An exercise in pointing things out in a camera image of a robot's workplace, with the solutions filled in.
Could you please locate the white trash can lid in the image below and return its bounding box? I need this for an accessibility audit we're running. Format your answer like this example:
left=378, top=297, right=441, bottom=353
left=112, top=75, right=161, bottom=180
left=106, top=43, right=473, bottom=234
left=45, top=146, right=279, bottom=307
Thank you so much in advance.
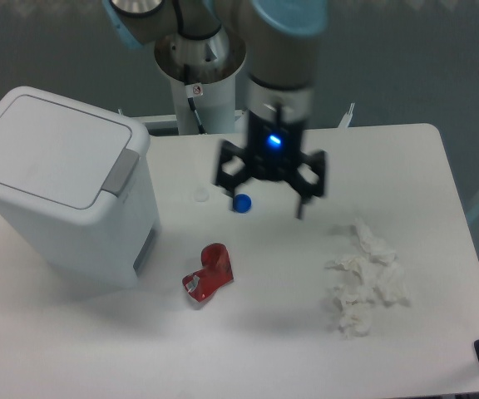
left=0, top=87, right=132, bottom=209

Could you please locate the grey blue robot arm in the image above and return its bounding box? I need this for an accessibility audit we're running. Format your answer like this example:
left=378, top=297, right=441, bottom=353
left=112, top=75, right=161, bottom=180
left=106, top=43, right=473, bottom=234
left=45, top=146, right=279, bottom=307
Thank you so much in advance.
left=103, top=1, right=328, bottom=204

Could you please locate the crumpled white tissue paper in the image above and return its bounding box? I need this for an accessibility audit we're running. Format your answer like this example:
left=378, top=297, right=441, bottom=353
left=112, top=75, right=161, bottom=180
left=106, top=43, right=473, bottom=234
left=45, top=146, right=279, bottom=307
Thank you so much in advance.
left=325, top=217, right=410, bottom=339

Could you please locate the crushed red can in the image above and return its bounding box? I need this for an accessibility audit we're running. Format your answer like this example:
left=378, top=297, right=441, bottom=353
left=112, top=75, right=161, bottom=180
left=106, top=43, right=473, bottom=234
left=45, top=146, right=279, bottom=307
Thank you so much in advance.
left=181, top=243, right=234, bottom=310

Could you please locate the white trash can body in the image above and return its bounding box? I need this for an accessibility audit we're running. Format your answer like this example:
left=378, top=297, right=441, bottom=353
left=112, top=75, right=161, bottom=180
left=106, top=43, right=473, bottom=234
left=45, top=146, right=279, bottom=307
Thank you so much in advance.
left=0, top=106, right=162, bottom=290

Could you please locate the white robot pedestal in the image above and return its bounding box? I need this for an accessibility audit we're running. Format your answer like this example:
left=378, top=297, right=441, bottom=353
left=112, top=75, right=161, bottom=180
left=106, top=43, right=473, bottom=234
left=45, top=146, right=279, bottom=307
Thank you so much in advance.
left=154, top=28, right=246, bottom=135

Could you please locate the white table bracket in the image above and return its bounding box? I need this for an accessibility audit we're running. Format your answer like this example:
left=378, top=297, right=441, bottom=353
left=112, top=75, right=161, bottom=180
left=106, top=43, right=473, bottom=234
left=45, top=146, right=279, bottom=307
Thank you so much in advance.
left=338, top=102, right=355, bottom=129
left=235, top=110, right=249, bottom=133

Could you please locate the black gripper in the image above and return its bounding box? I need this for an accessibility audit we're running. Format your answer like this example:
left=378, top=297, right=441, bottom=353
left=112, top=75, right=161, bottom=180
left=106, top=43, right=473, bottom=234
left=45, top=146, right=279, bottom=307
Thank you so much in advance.
left=214, top=106, right=328, bottom=219

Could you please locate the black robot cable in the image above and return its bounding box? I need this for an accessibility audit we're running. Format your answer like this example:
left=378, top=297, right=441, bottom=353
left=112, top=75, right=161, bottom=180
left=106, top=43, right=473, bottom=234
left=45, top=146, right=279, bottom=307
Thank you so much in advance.
left=183, top=62, right=207, bottom=135

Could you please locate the blue bottle cap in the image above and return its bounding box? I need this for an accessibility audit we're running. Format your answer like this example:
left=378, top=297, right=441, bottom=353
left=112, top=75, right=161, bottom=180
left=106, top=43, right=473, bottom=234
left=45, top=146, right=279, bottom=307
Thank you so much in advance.
left=232, top=193, right=252, bottom=214

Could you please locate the white table bracket right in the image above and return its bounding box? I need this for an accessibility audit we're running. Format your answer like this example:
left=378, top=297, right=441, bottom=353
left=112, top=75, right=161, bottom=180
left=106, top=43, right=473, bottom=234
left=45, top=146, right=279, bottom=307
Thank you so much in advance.
left=338, top=102, right=355, bottom=129

